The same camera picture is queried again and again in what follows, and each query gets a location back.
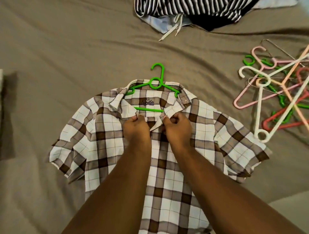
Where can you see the black white striped garment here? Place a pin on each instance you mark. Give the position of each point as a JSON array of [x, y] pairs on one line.
[[193, 7]]

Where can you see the person's right hand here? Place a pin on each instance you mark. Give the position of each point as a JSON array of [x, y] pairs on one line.
[[177, 131]]

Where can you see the person's left hand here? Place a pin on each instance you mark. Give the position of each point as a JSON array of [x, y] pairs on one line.
[[137, 134]]

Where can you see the person's left forearm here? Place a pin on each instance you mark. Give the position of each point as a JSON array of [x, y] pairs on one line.
[[113, 197]]

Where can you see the green plastic hanger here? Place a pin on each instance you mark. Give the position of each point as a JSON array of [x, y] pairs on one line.
[[157, 82]]

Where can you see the person's right forearm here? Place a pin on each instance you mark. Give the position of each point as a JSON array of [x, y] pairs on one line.
[[227, 195]]

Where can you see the pile of coloured plastic hangers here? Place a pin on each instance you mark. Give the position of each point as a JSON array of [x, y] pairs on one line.
[[275, 91]]

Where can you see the brown white plaid shirt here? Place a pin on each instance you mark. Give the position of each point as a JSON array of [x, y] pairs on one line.
[[87, 140]]

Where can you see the light blue garment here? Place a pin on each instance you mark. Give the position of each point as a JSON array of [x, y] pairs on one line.
[[161, 23]]

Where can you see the bed with taupe sheet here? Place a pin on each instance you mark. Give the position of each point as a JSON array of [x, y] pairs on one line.
[[72, 58]]

